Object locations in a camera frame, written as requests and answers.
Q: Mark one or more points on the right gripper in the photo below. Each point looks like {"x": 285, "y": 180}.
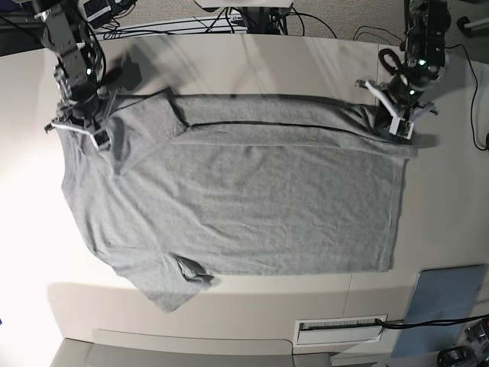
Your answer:
{"x": 87, "y": 116}

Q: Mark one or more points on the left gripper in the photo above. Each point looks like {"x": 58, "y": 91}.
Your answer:
{"x": 401, "y": 94}

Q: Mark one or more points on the grey T-shirt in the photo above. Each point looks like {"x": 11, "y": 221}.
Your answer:
{"x": 190, "y": 187}

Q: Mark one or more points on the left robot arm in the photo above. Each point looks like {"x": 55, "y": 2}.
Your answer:
{"x": 423, "y": 59}

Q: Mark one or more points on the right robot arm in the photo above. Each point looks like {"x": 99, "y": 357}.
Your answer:
{"x": 86, "y": 85}

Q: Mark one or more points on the blue-grey mat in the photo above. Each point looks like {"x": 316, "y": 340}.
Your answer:
{"x": 439, "y": 294}

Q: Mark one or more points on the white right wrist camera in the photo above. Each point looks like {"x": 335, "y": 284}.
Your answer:
{"x": 100, "y": 139}

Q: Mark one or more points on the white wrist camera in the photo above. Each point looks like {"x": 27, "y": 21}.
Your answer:
{"x": 100, "y": 139}
{"x": 401, "y": 128}

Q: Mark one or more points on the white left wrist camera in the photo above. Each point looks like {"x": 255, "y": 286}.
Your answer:
{"x": 401, "y": 128}

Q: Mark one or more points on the black stand with cables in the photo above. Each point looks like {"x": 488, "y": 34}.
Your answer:
{"x": 263, "y": 20}

